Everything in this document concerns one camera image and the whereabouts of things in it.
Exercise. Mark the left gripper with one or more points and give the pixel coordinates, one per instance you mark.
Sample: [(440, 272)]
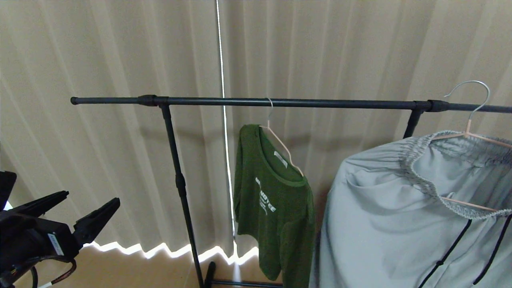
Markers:
[(32, 244)]

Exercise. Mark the green long-sleeved shirt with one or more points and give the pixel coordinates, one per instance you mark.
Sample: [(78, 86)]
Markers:
[(276, 216)]

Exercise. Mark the pink clothes hanger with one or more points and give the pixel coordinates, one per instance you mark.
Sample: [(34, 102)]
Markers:
[(468, 128), (270, 110)]

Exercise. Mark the pale grey shorts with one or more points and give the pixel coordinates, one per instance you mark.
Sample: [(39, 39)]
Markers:
[(380, 224)]

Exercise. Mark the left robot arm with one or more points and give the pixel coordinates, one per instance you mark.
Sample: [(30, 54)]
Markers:
[(52, 278)]

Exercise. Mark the black clothes rack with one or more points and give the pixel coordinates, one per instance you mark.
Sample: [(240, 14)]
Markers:
[(280, 102)]

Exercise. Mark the beige curtain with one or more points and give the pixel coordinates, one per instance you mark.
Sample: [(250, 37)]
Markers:
[(100, 160)]

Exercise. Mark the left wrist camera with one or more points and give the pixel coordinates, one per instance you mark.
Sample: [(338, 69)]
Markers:
[(6, 186)]

